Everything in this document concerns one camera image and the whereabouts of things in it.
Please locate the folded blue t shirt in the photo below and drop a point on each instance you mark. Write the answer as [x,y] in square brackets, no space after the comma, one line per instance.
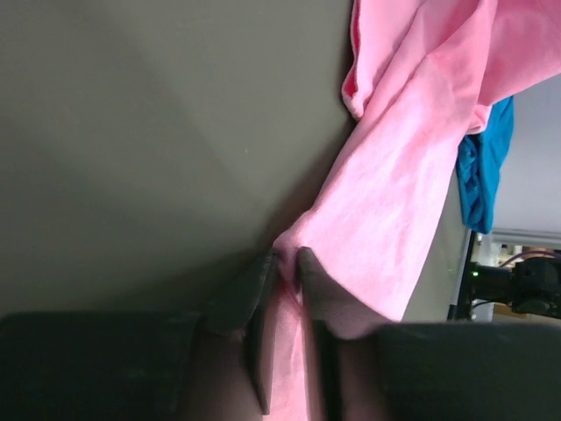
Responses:
[478,167]

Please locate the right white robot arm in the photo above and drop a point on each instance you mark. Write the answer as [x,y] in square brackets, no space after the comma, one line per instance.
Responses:
[531,286]

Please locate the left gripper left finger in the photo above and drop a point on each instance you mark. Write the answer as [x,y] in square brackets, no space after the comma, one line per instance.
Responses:
[209,364]

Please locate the pink t shirt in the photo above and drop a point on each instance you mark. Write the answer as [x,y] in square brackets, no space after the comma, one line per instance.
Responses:
[425,74]

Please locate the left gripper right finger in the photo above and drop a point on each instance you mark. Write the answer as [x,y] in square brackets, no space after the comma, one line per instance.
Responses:
[361,366]

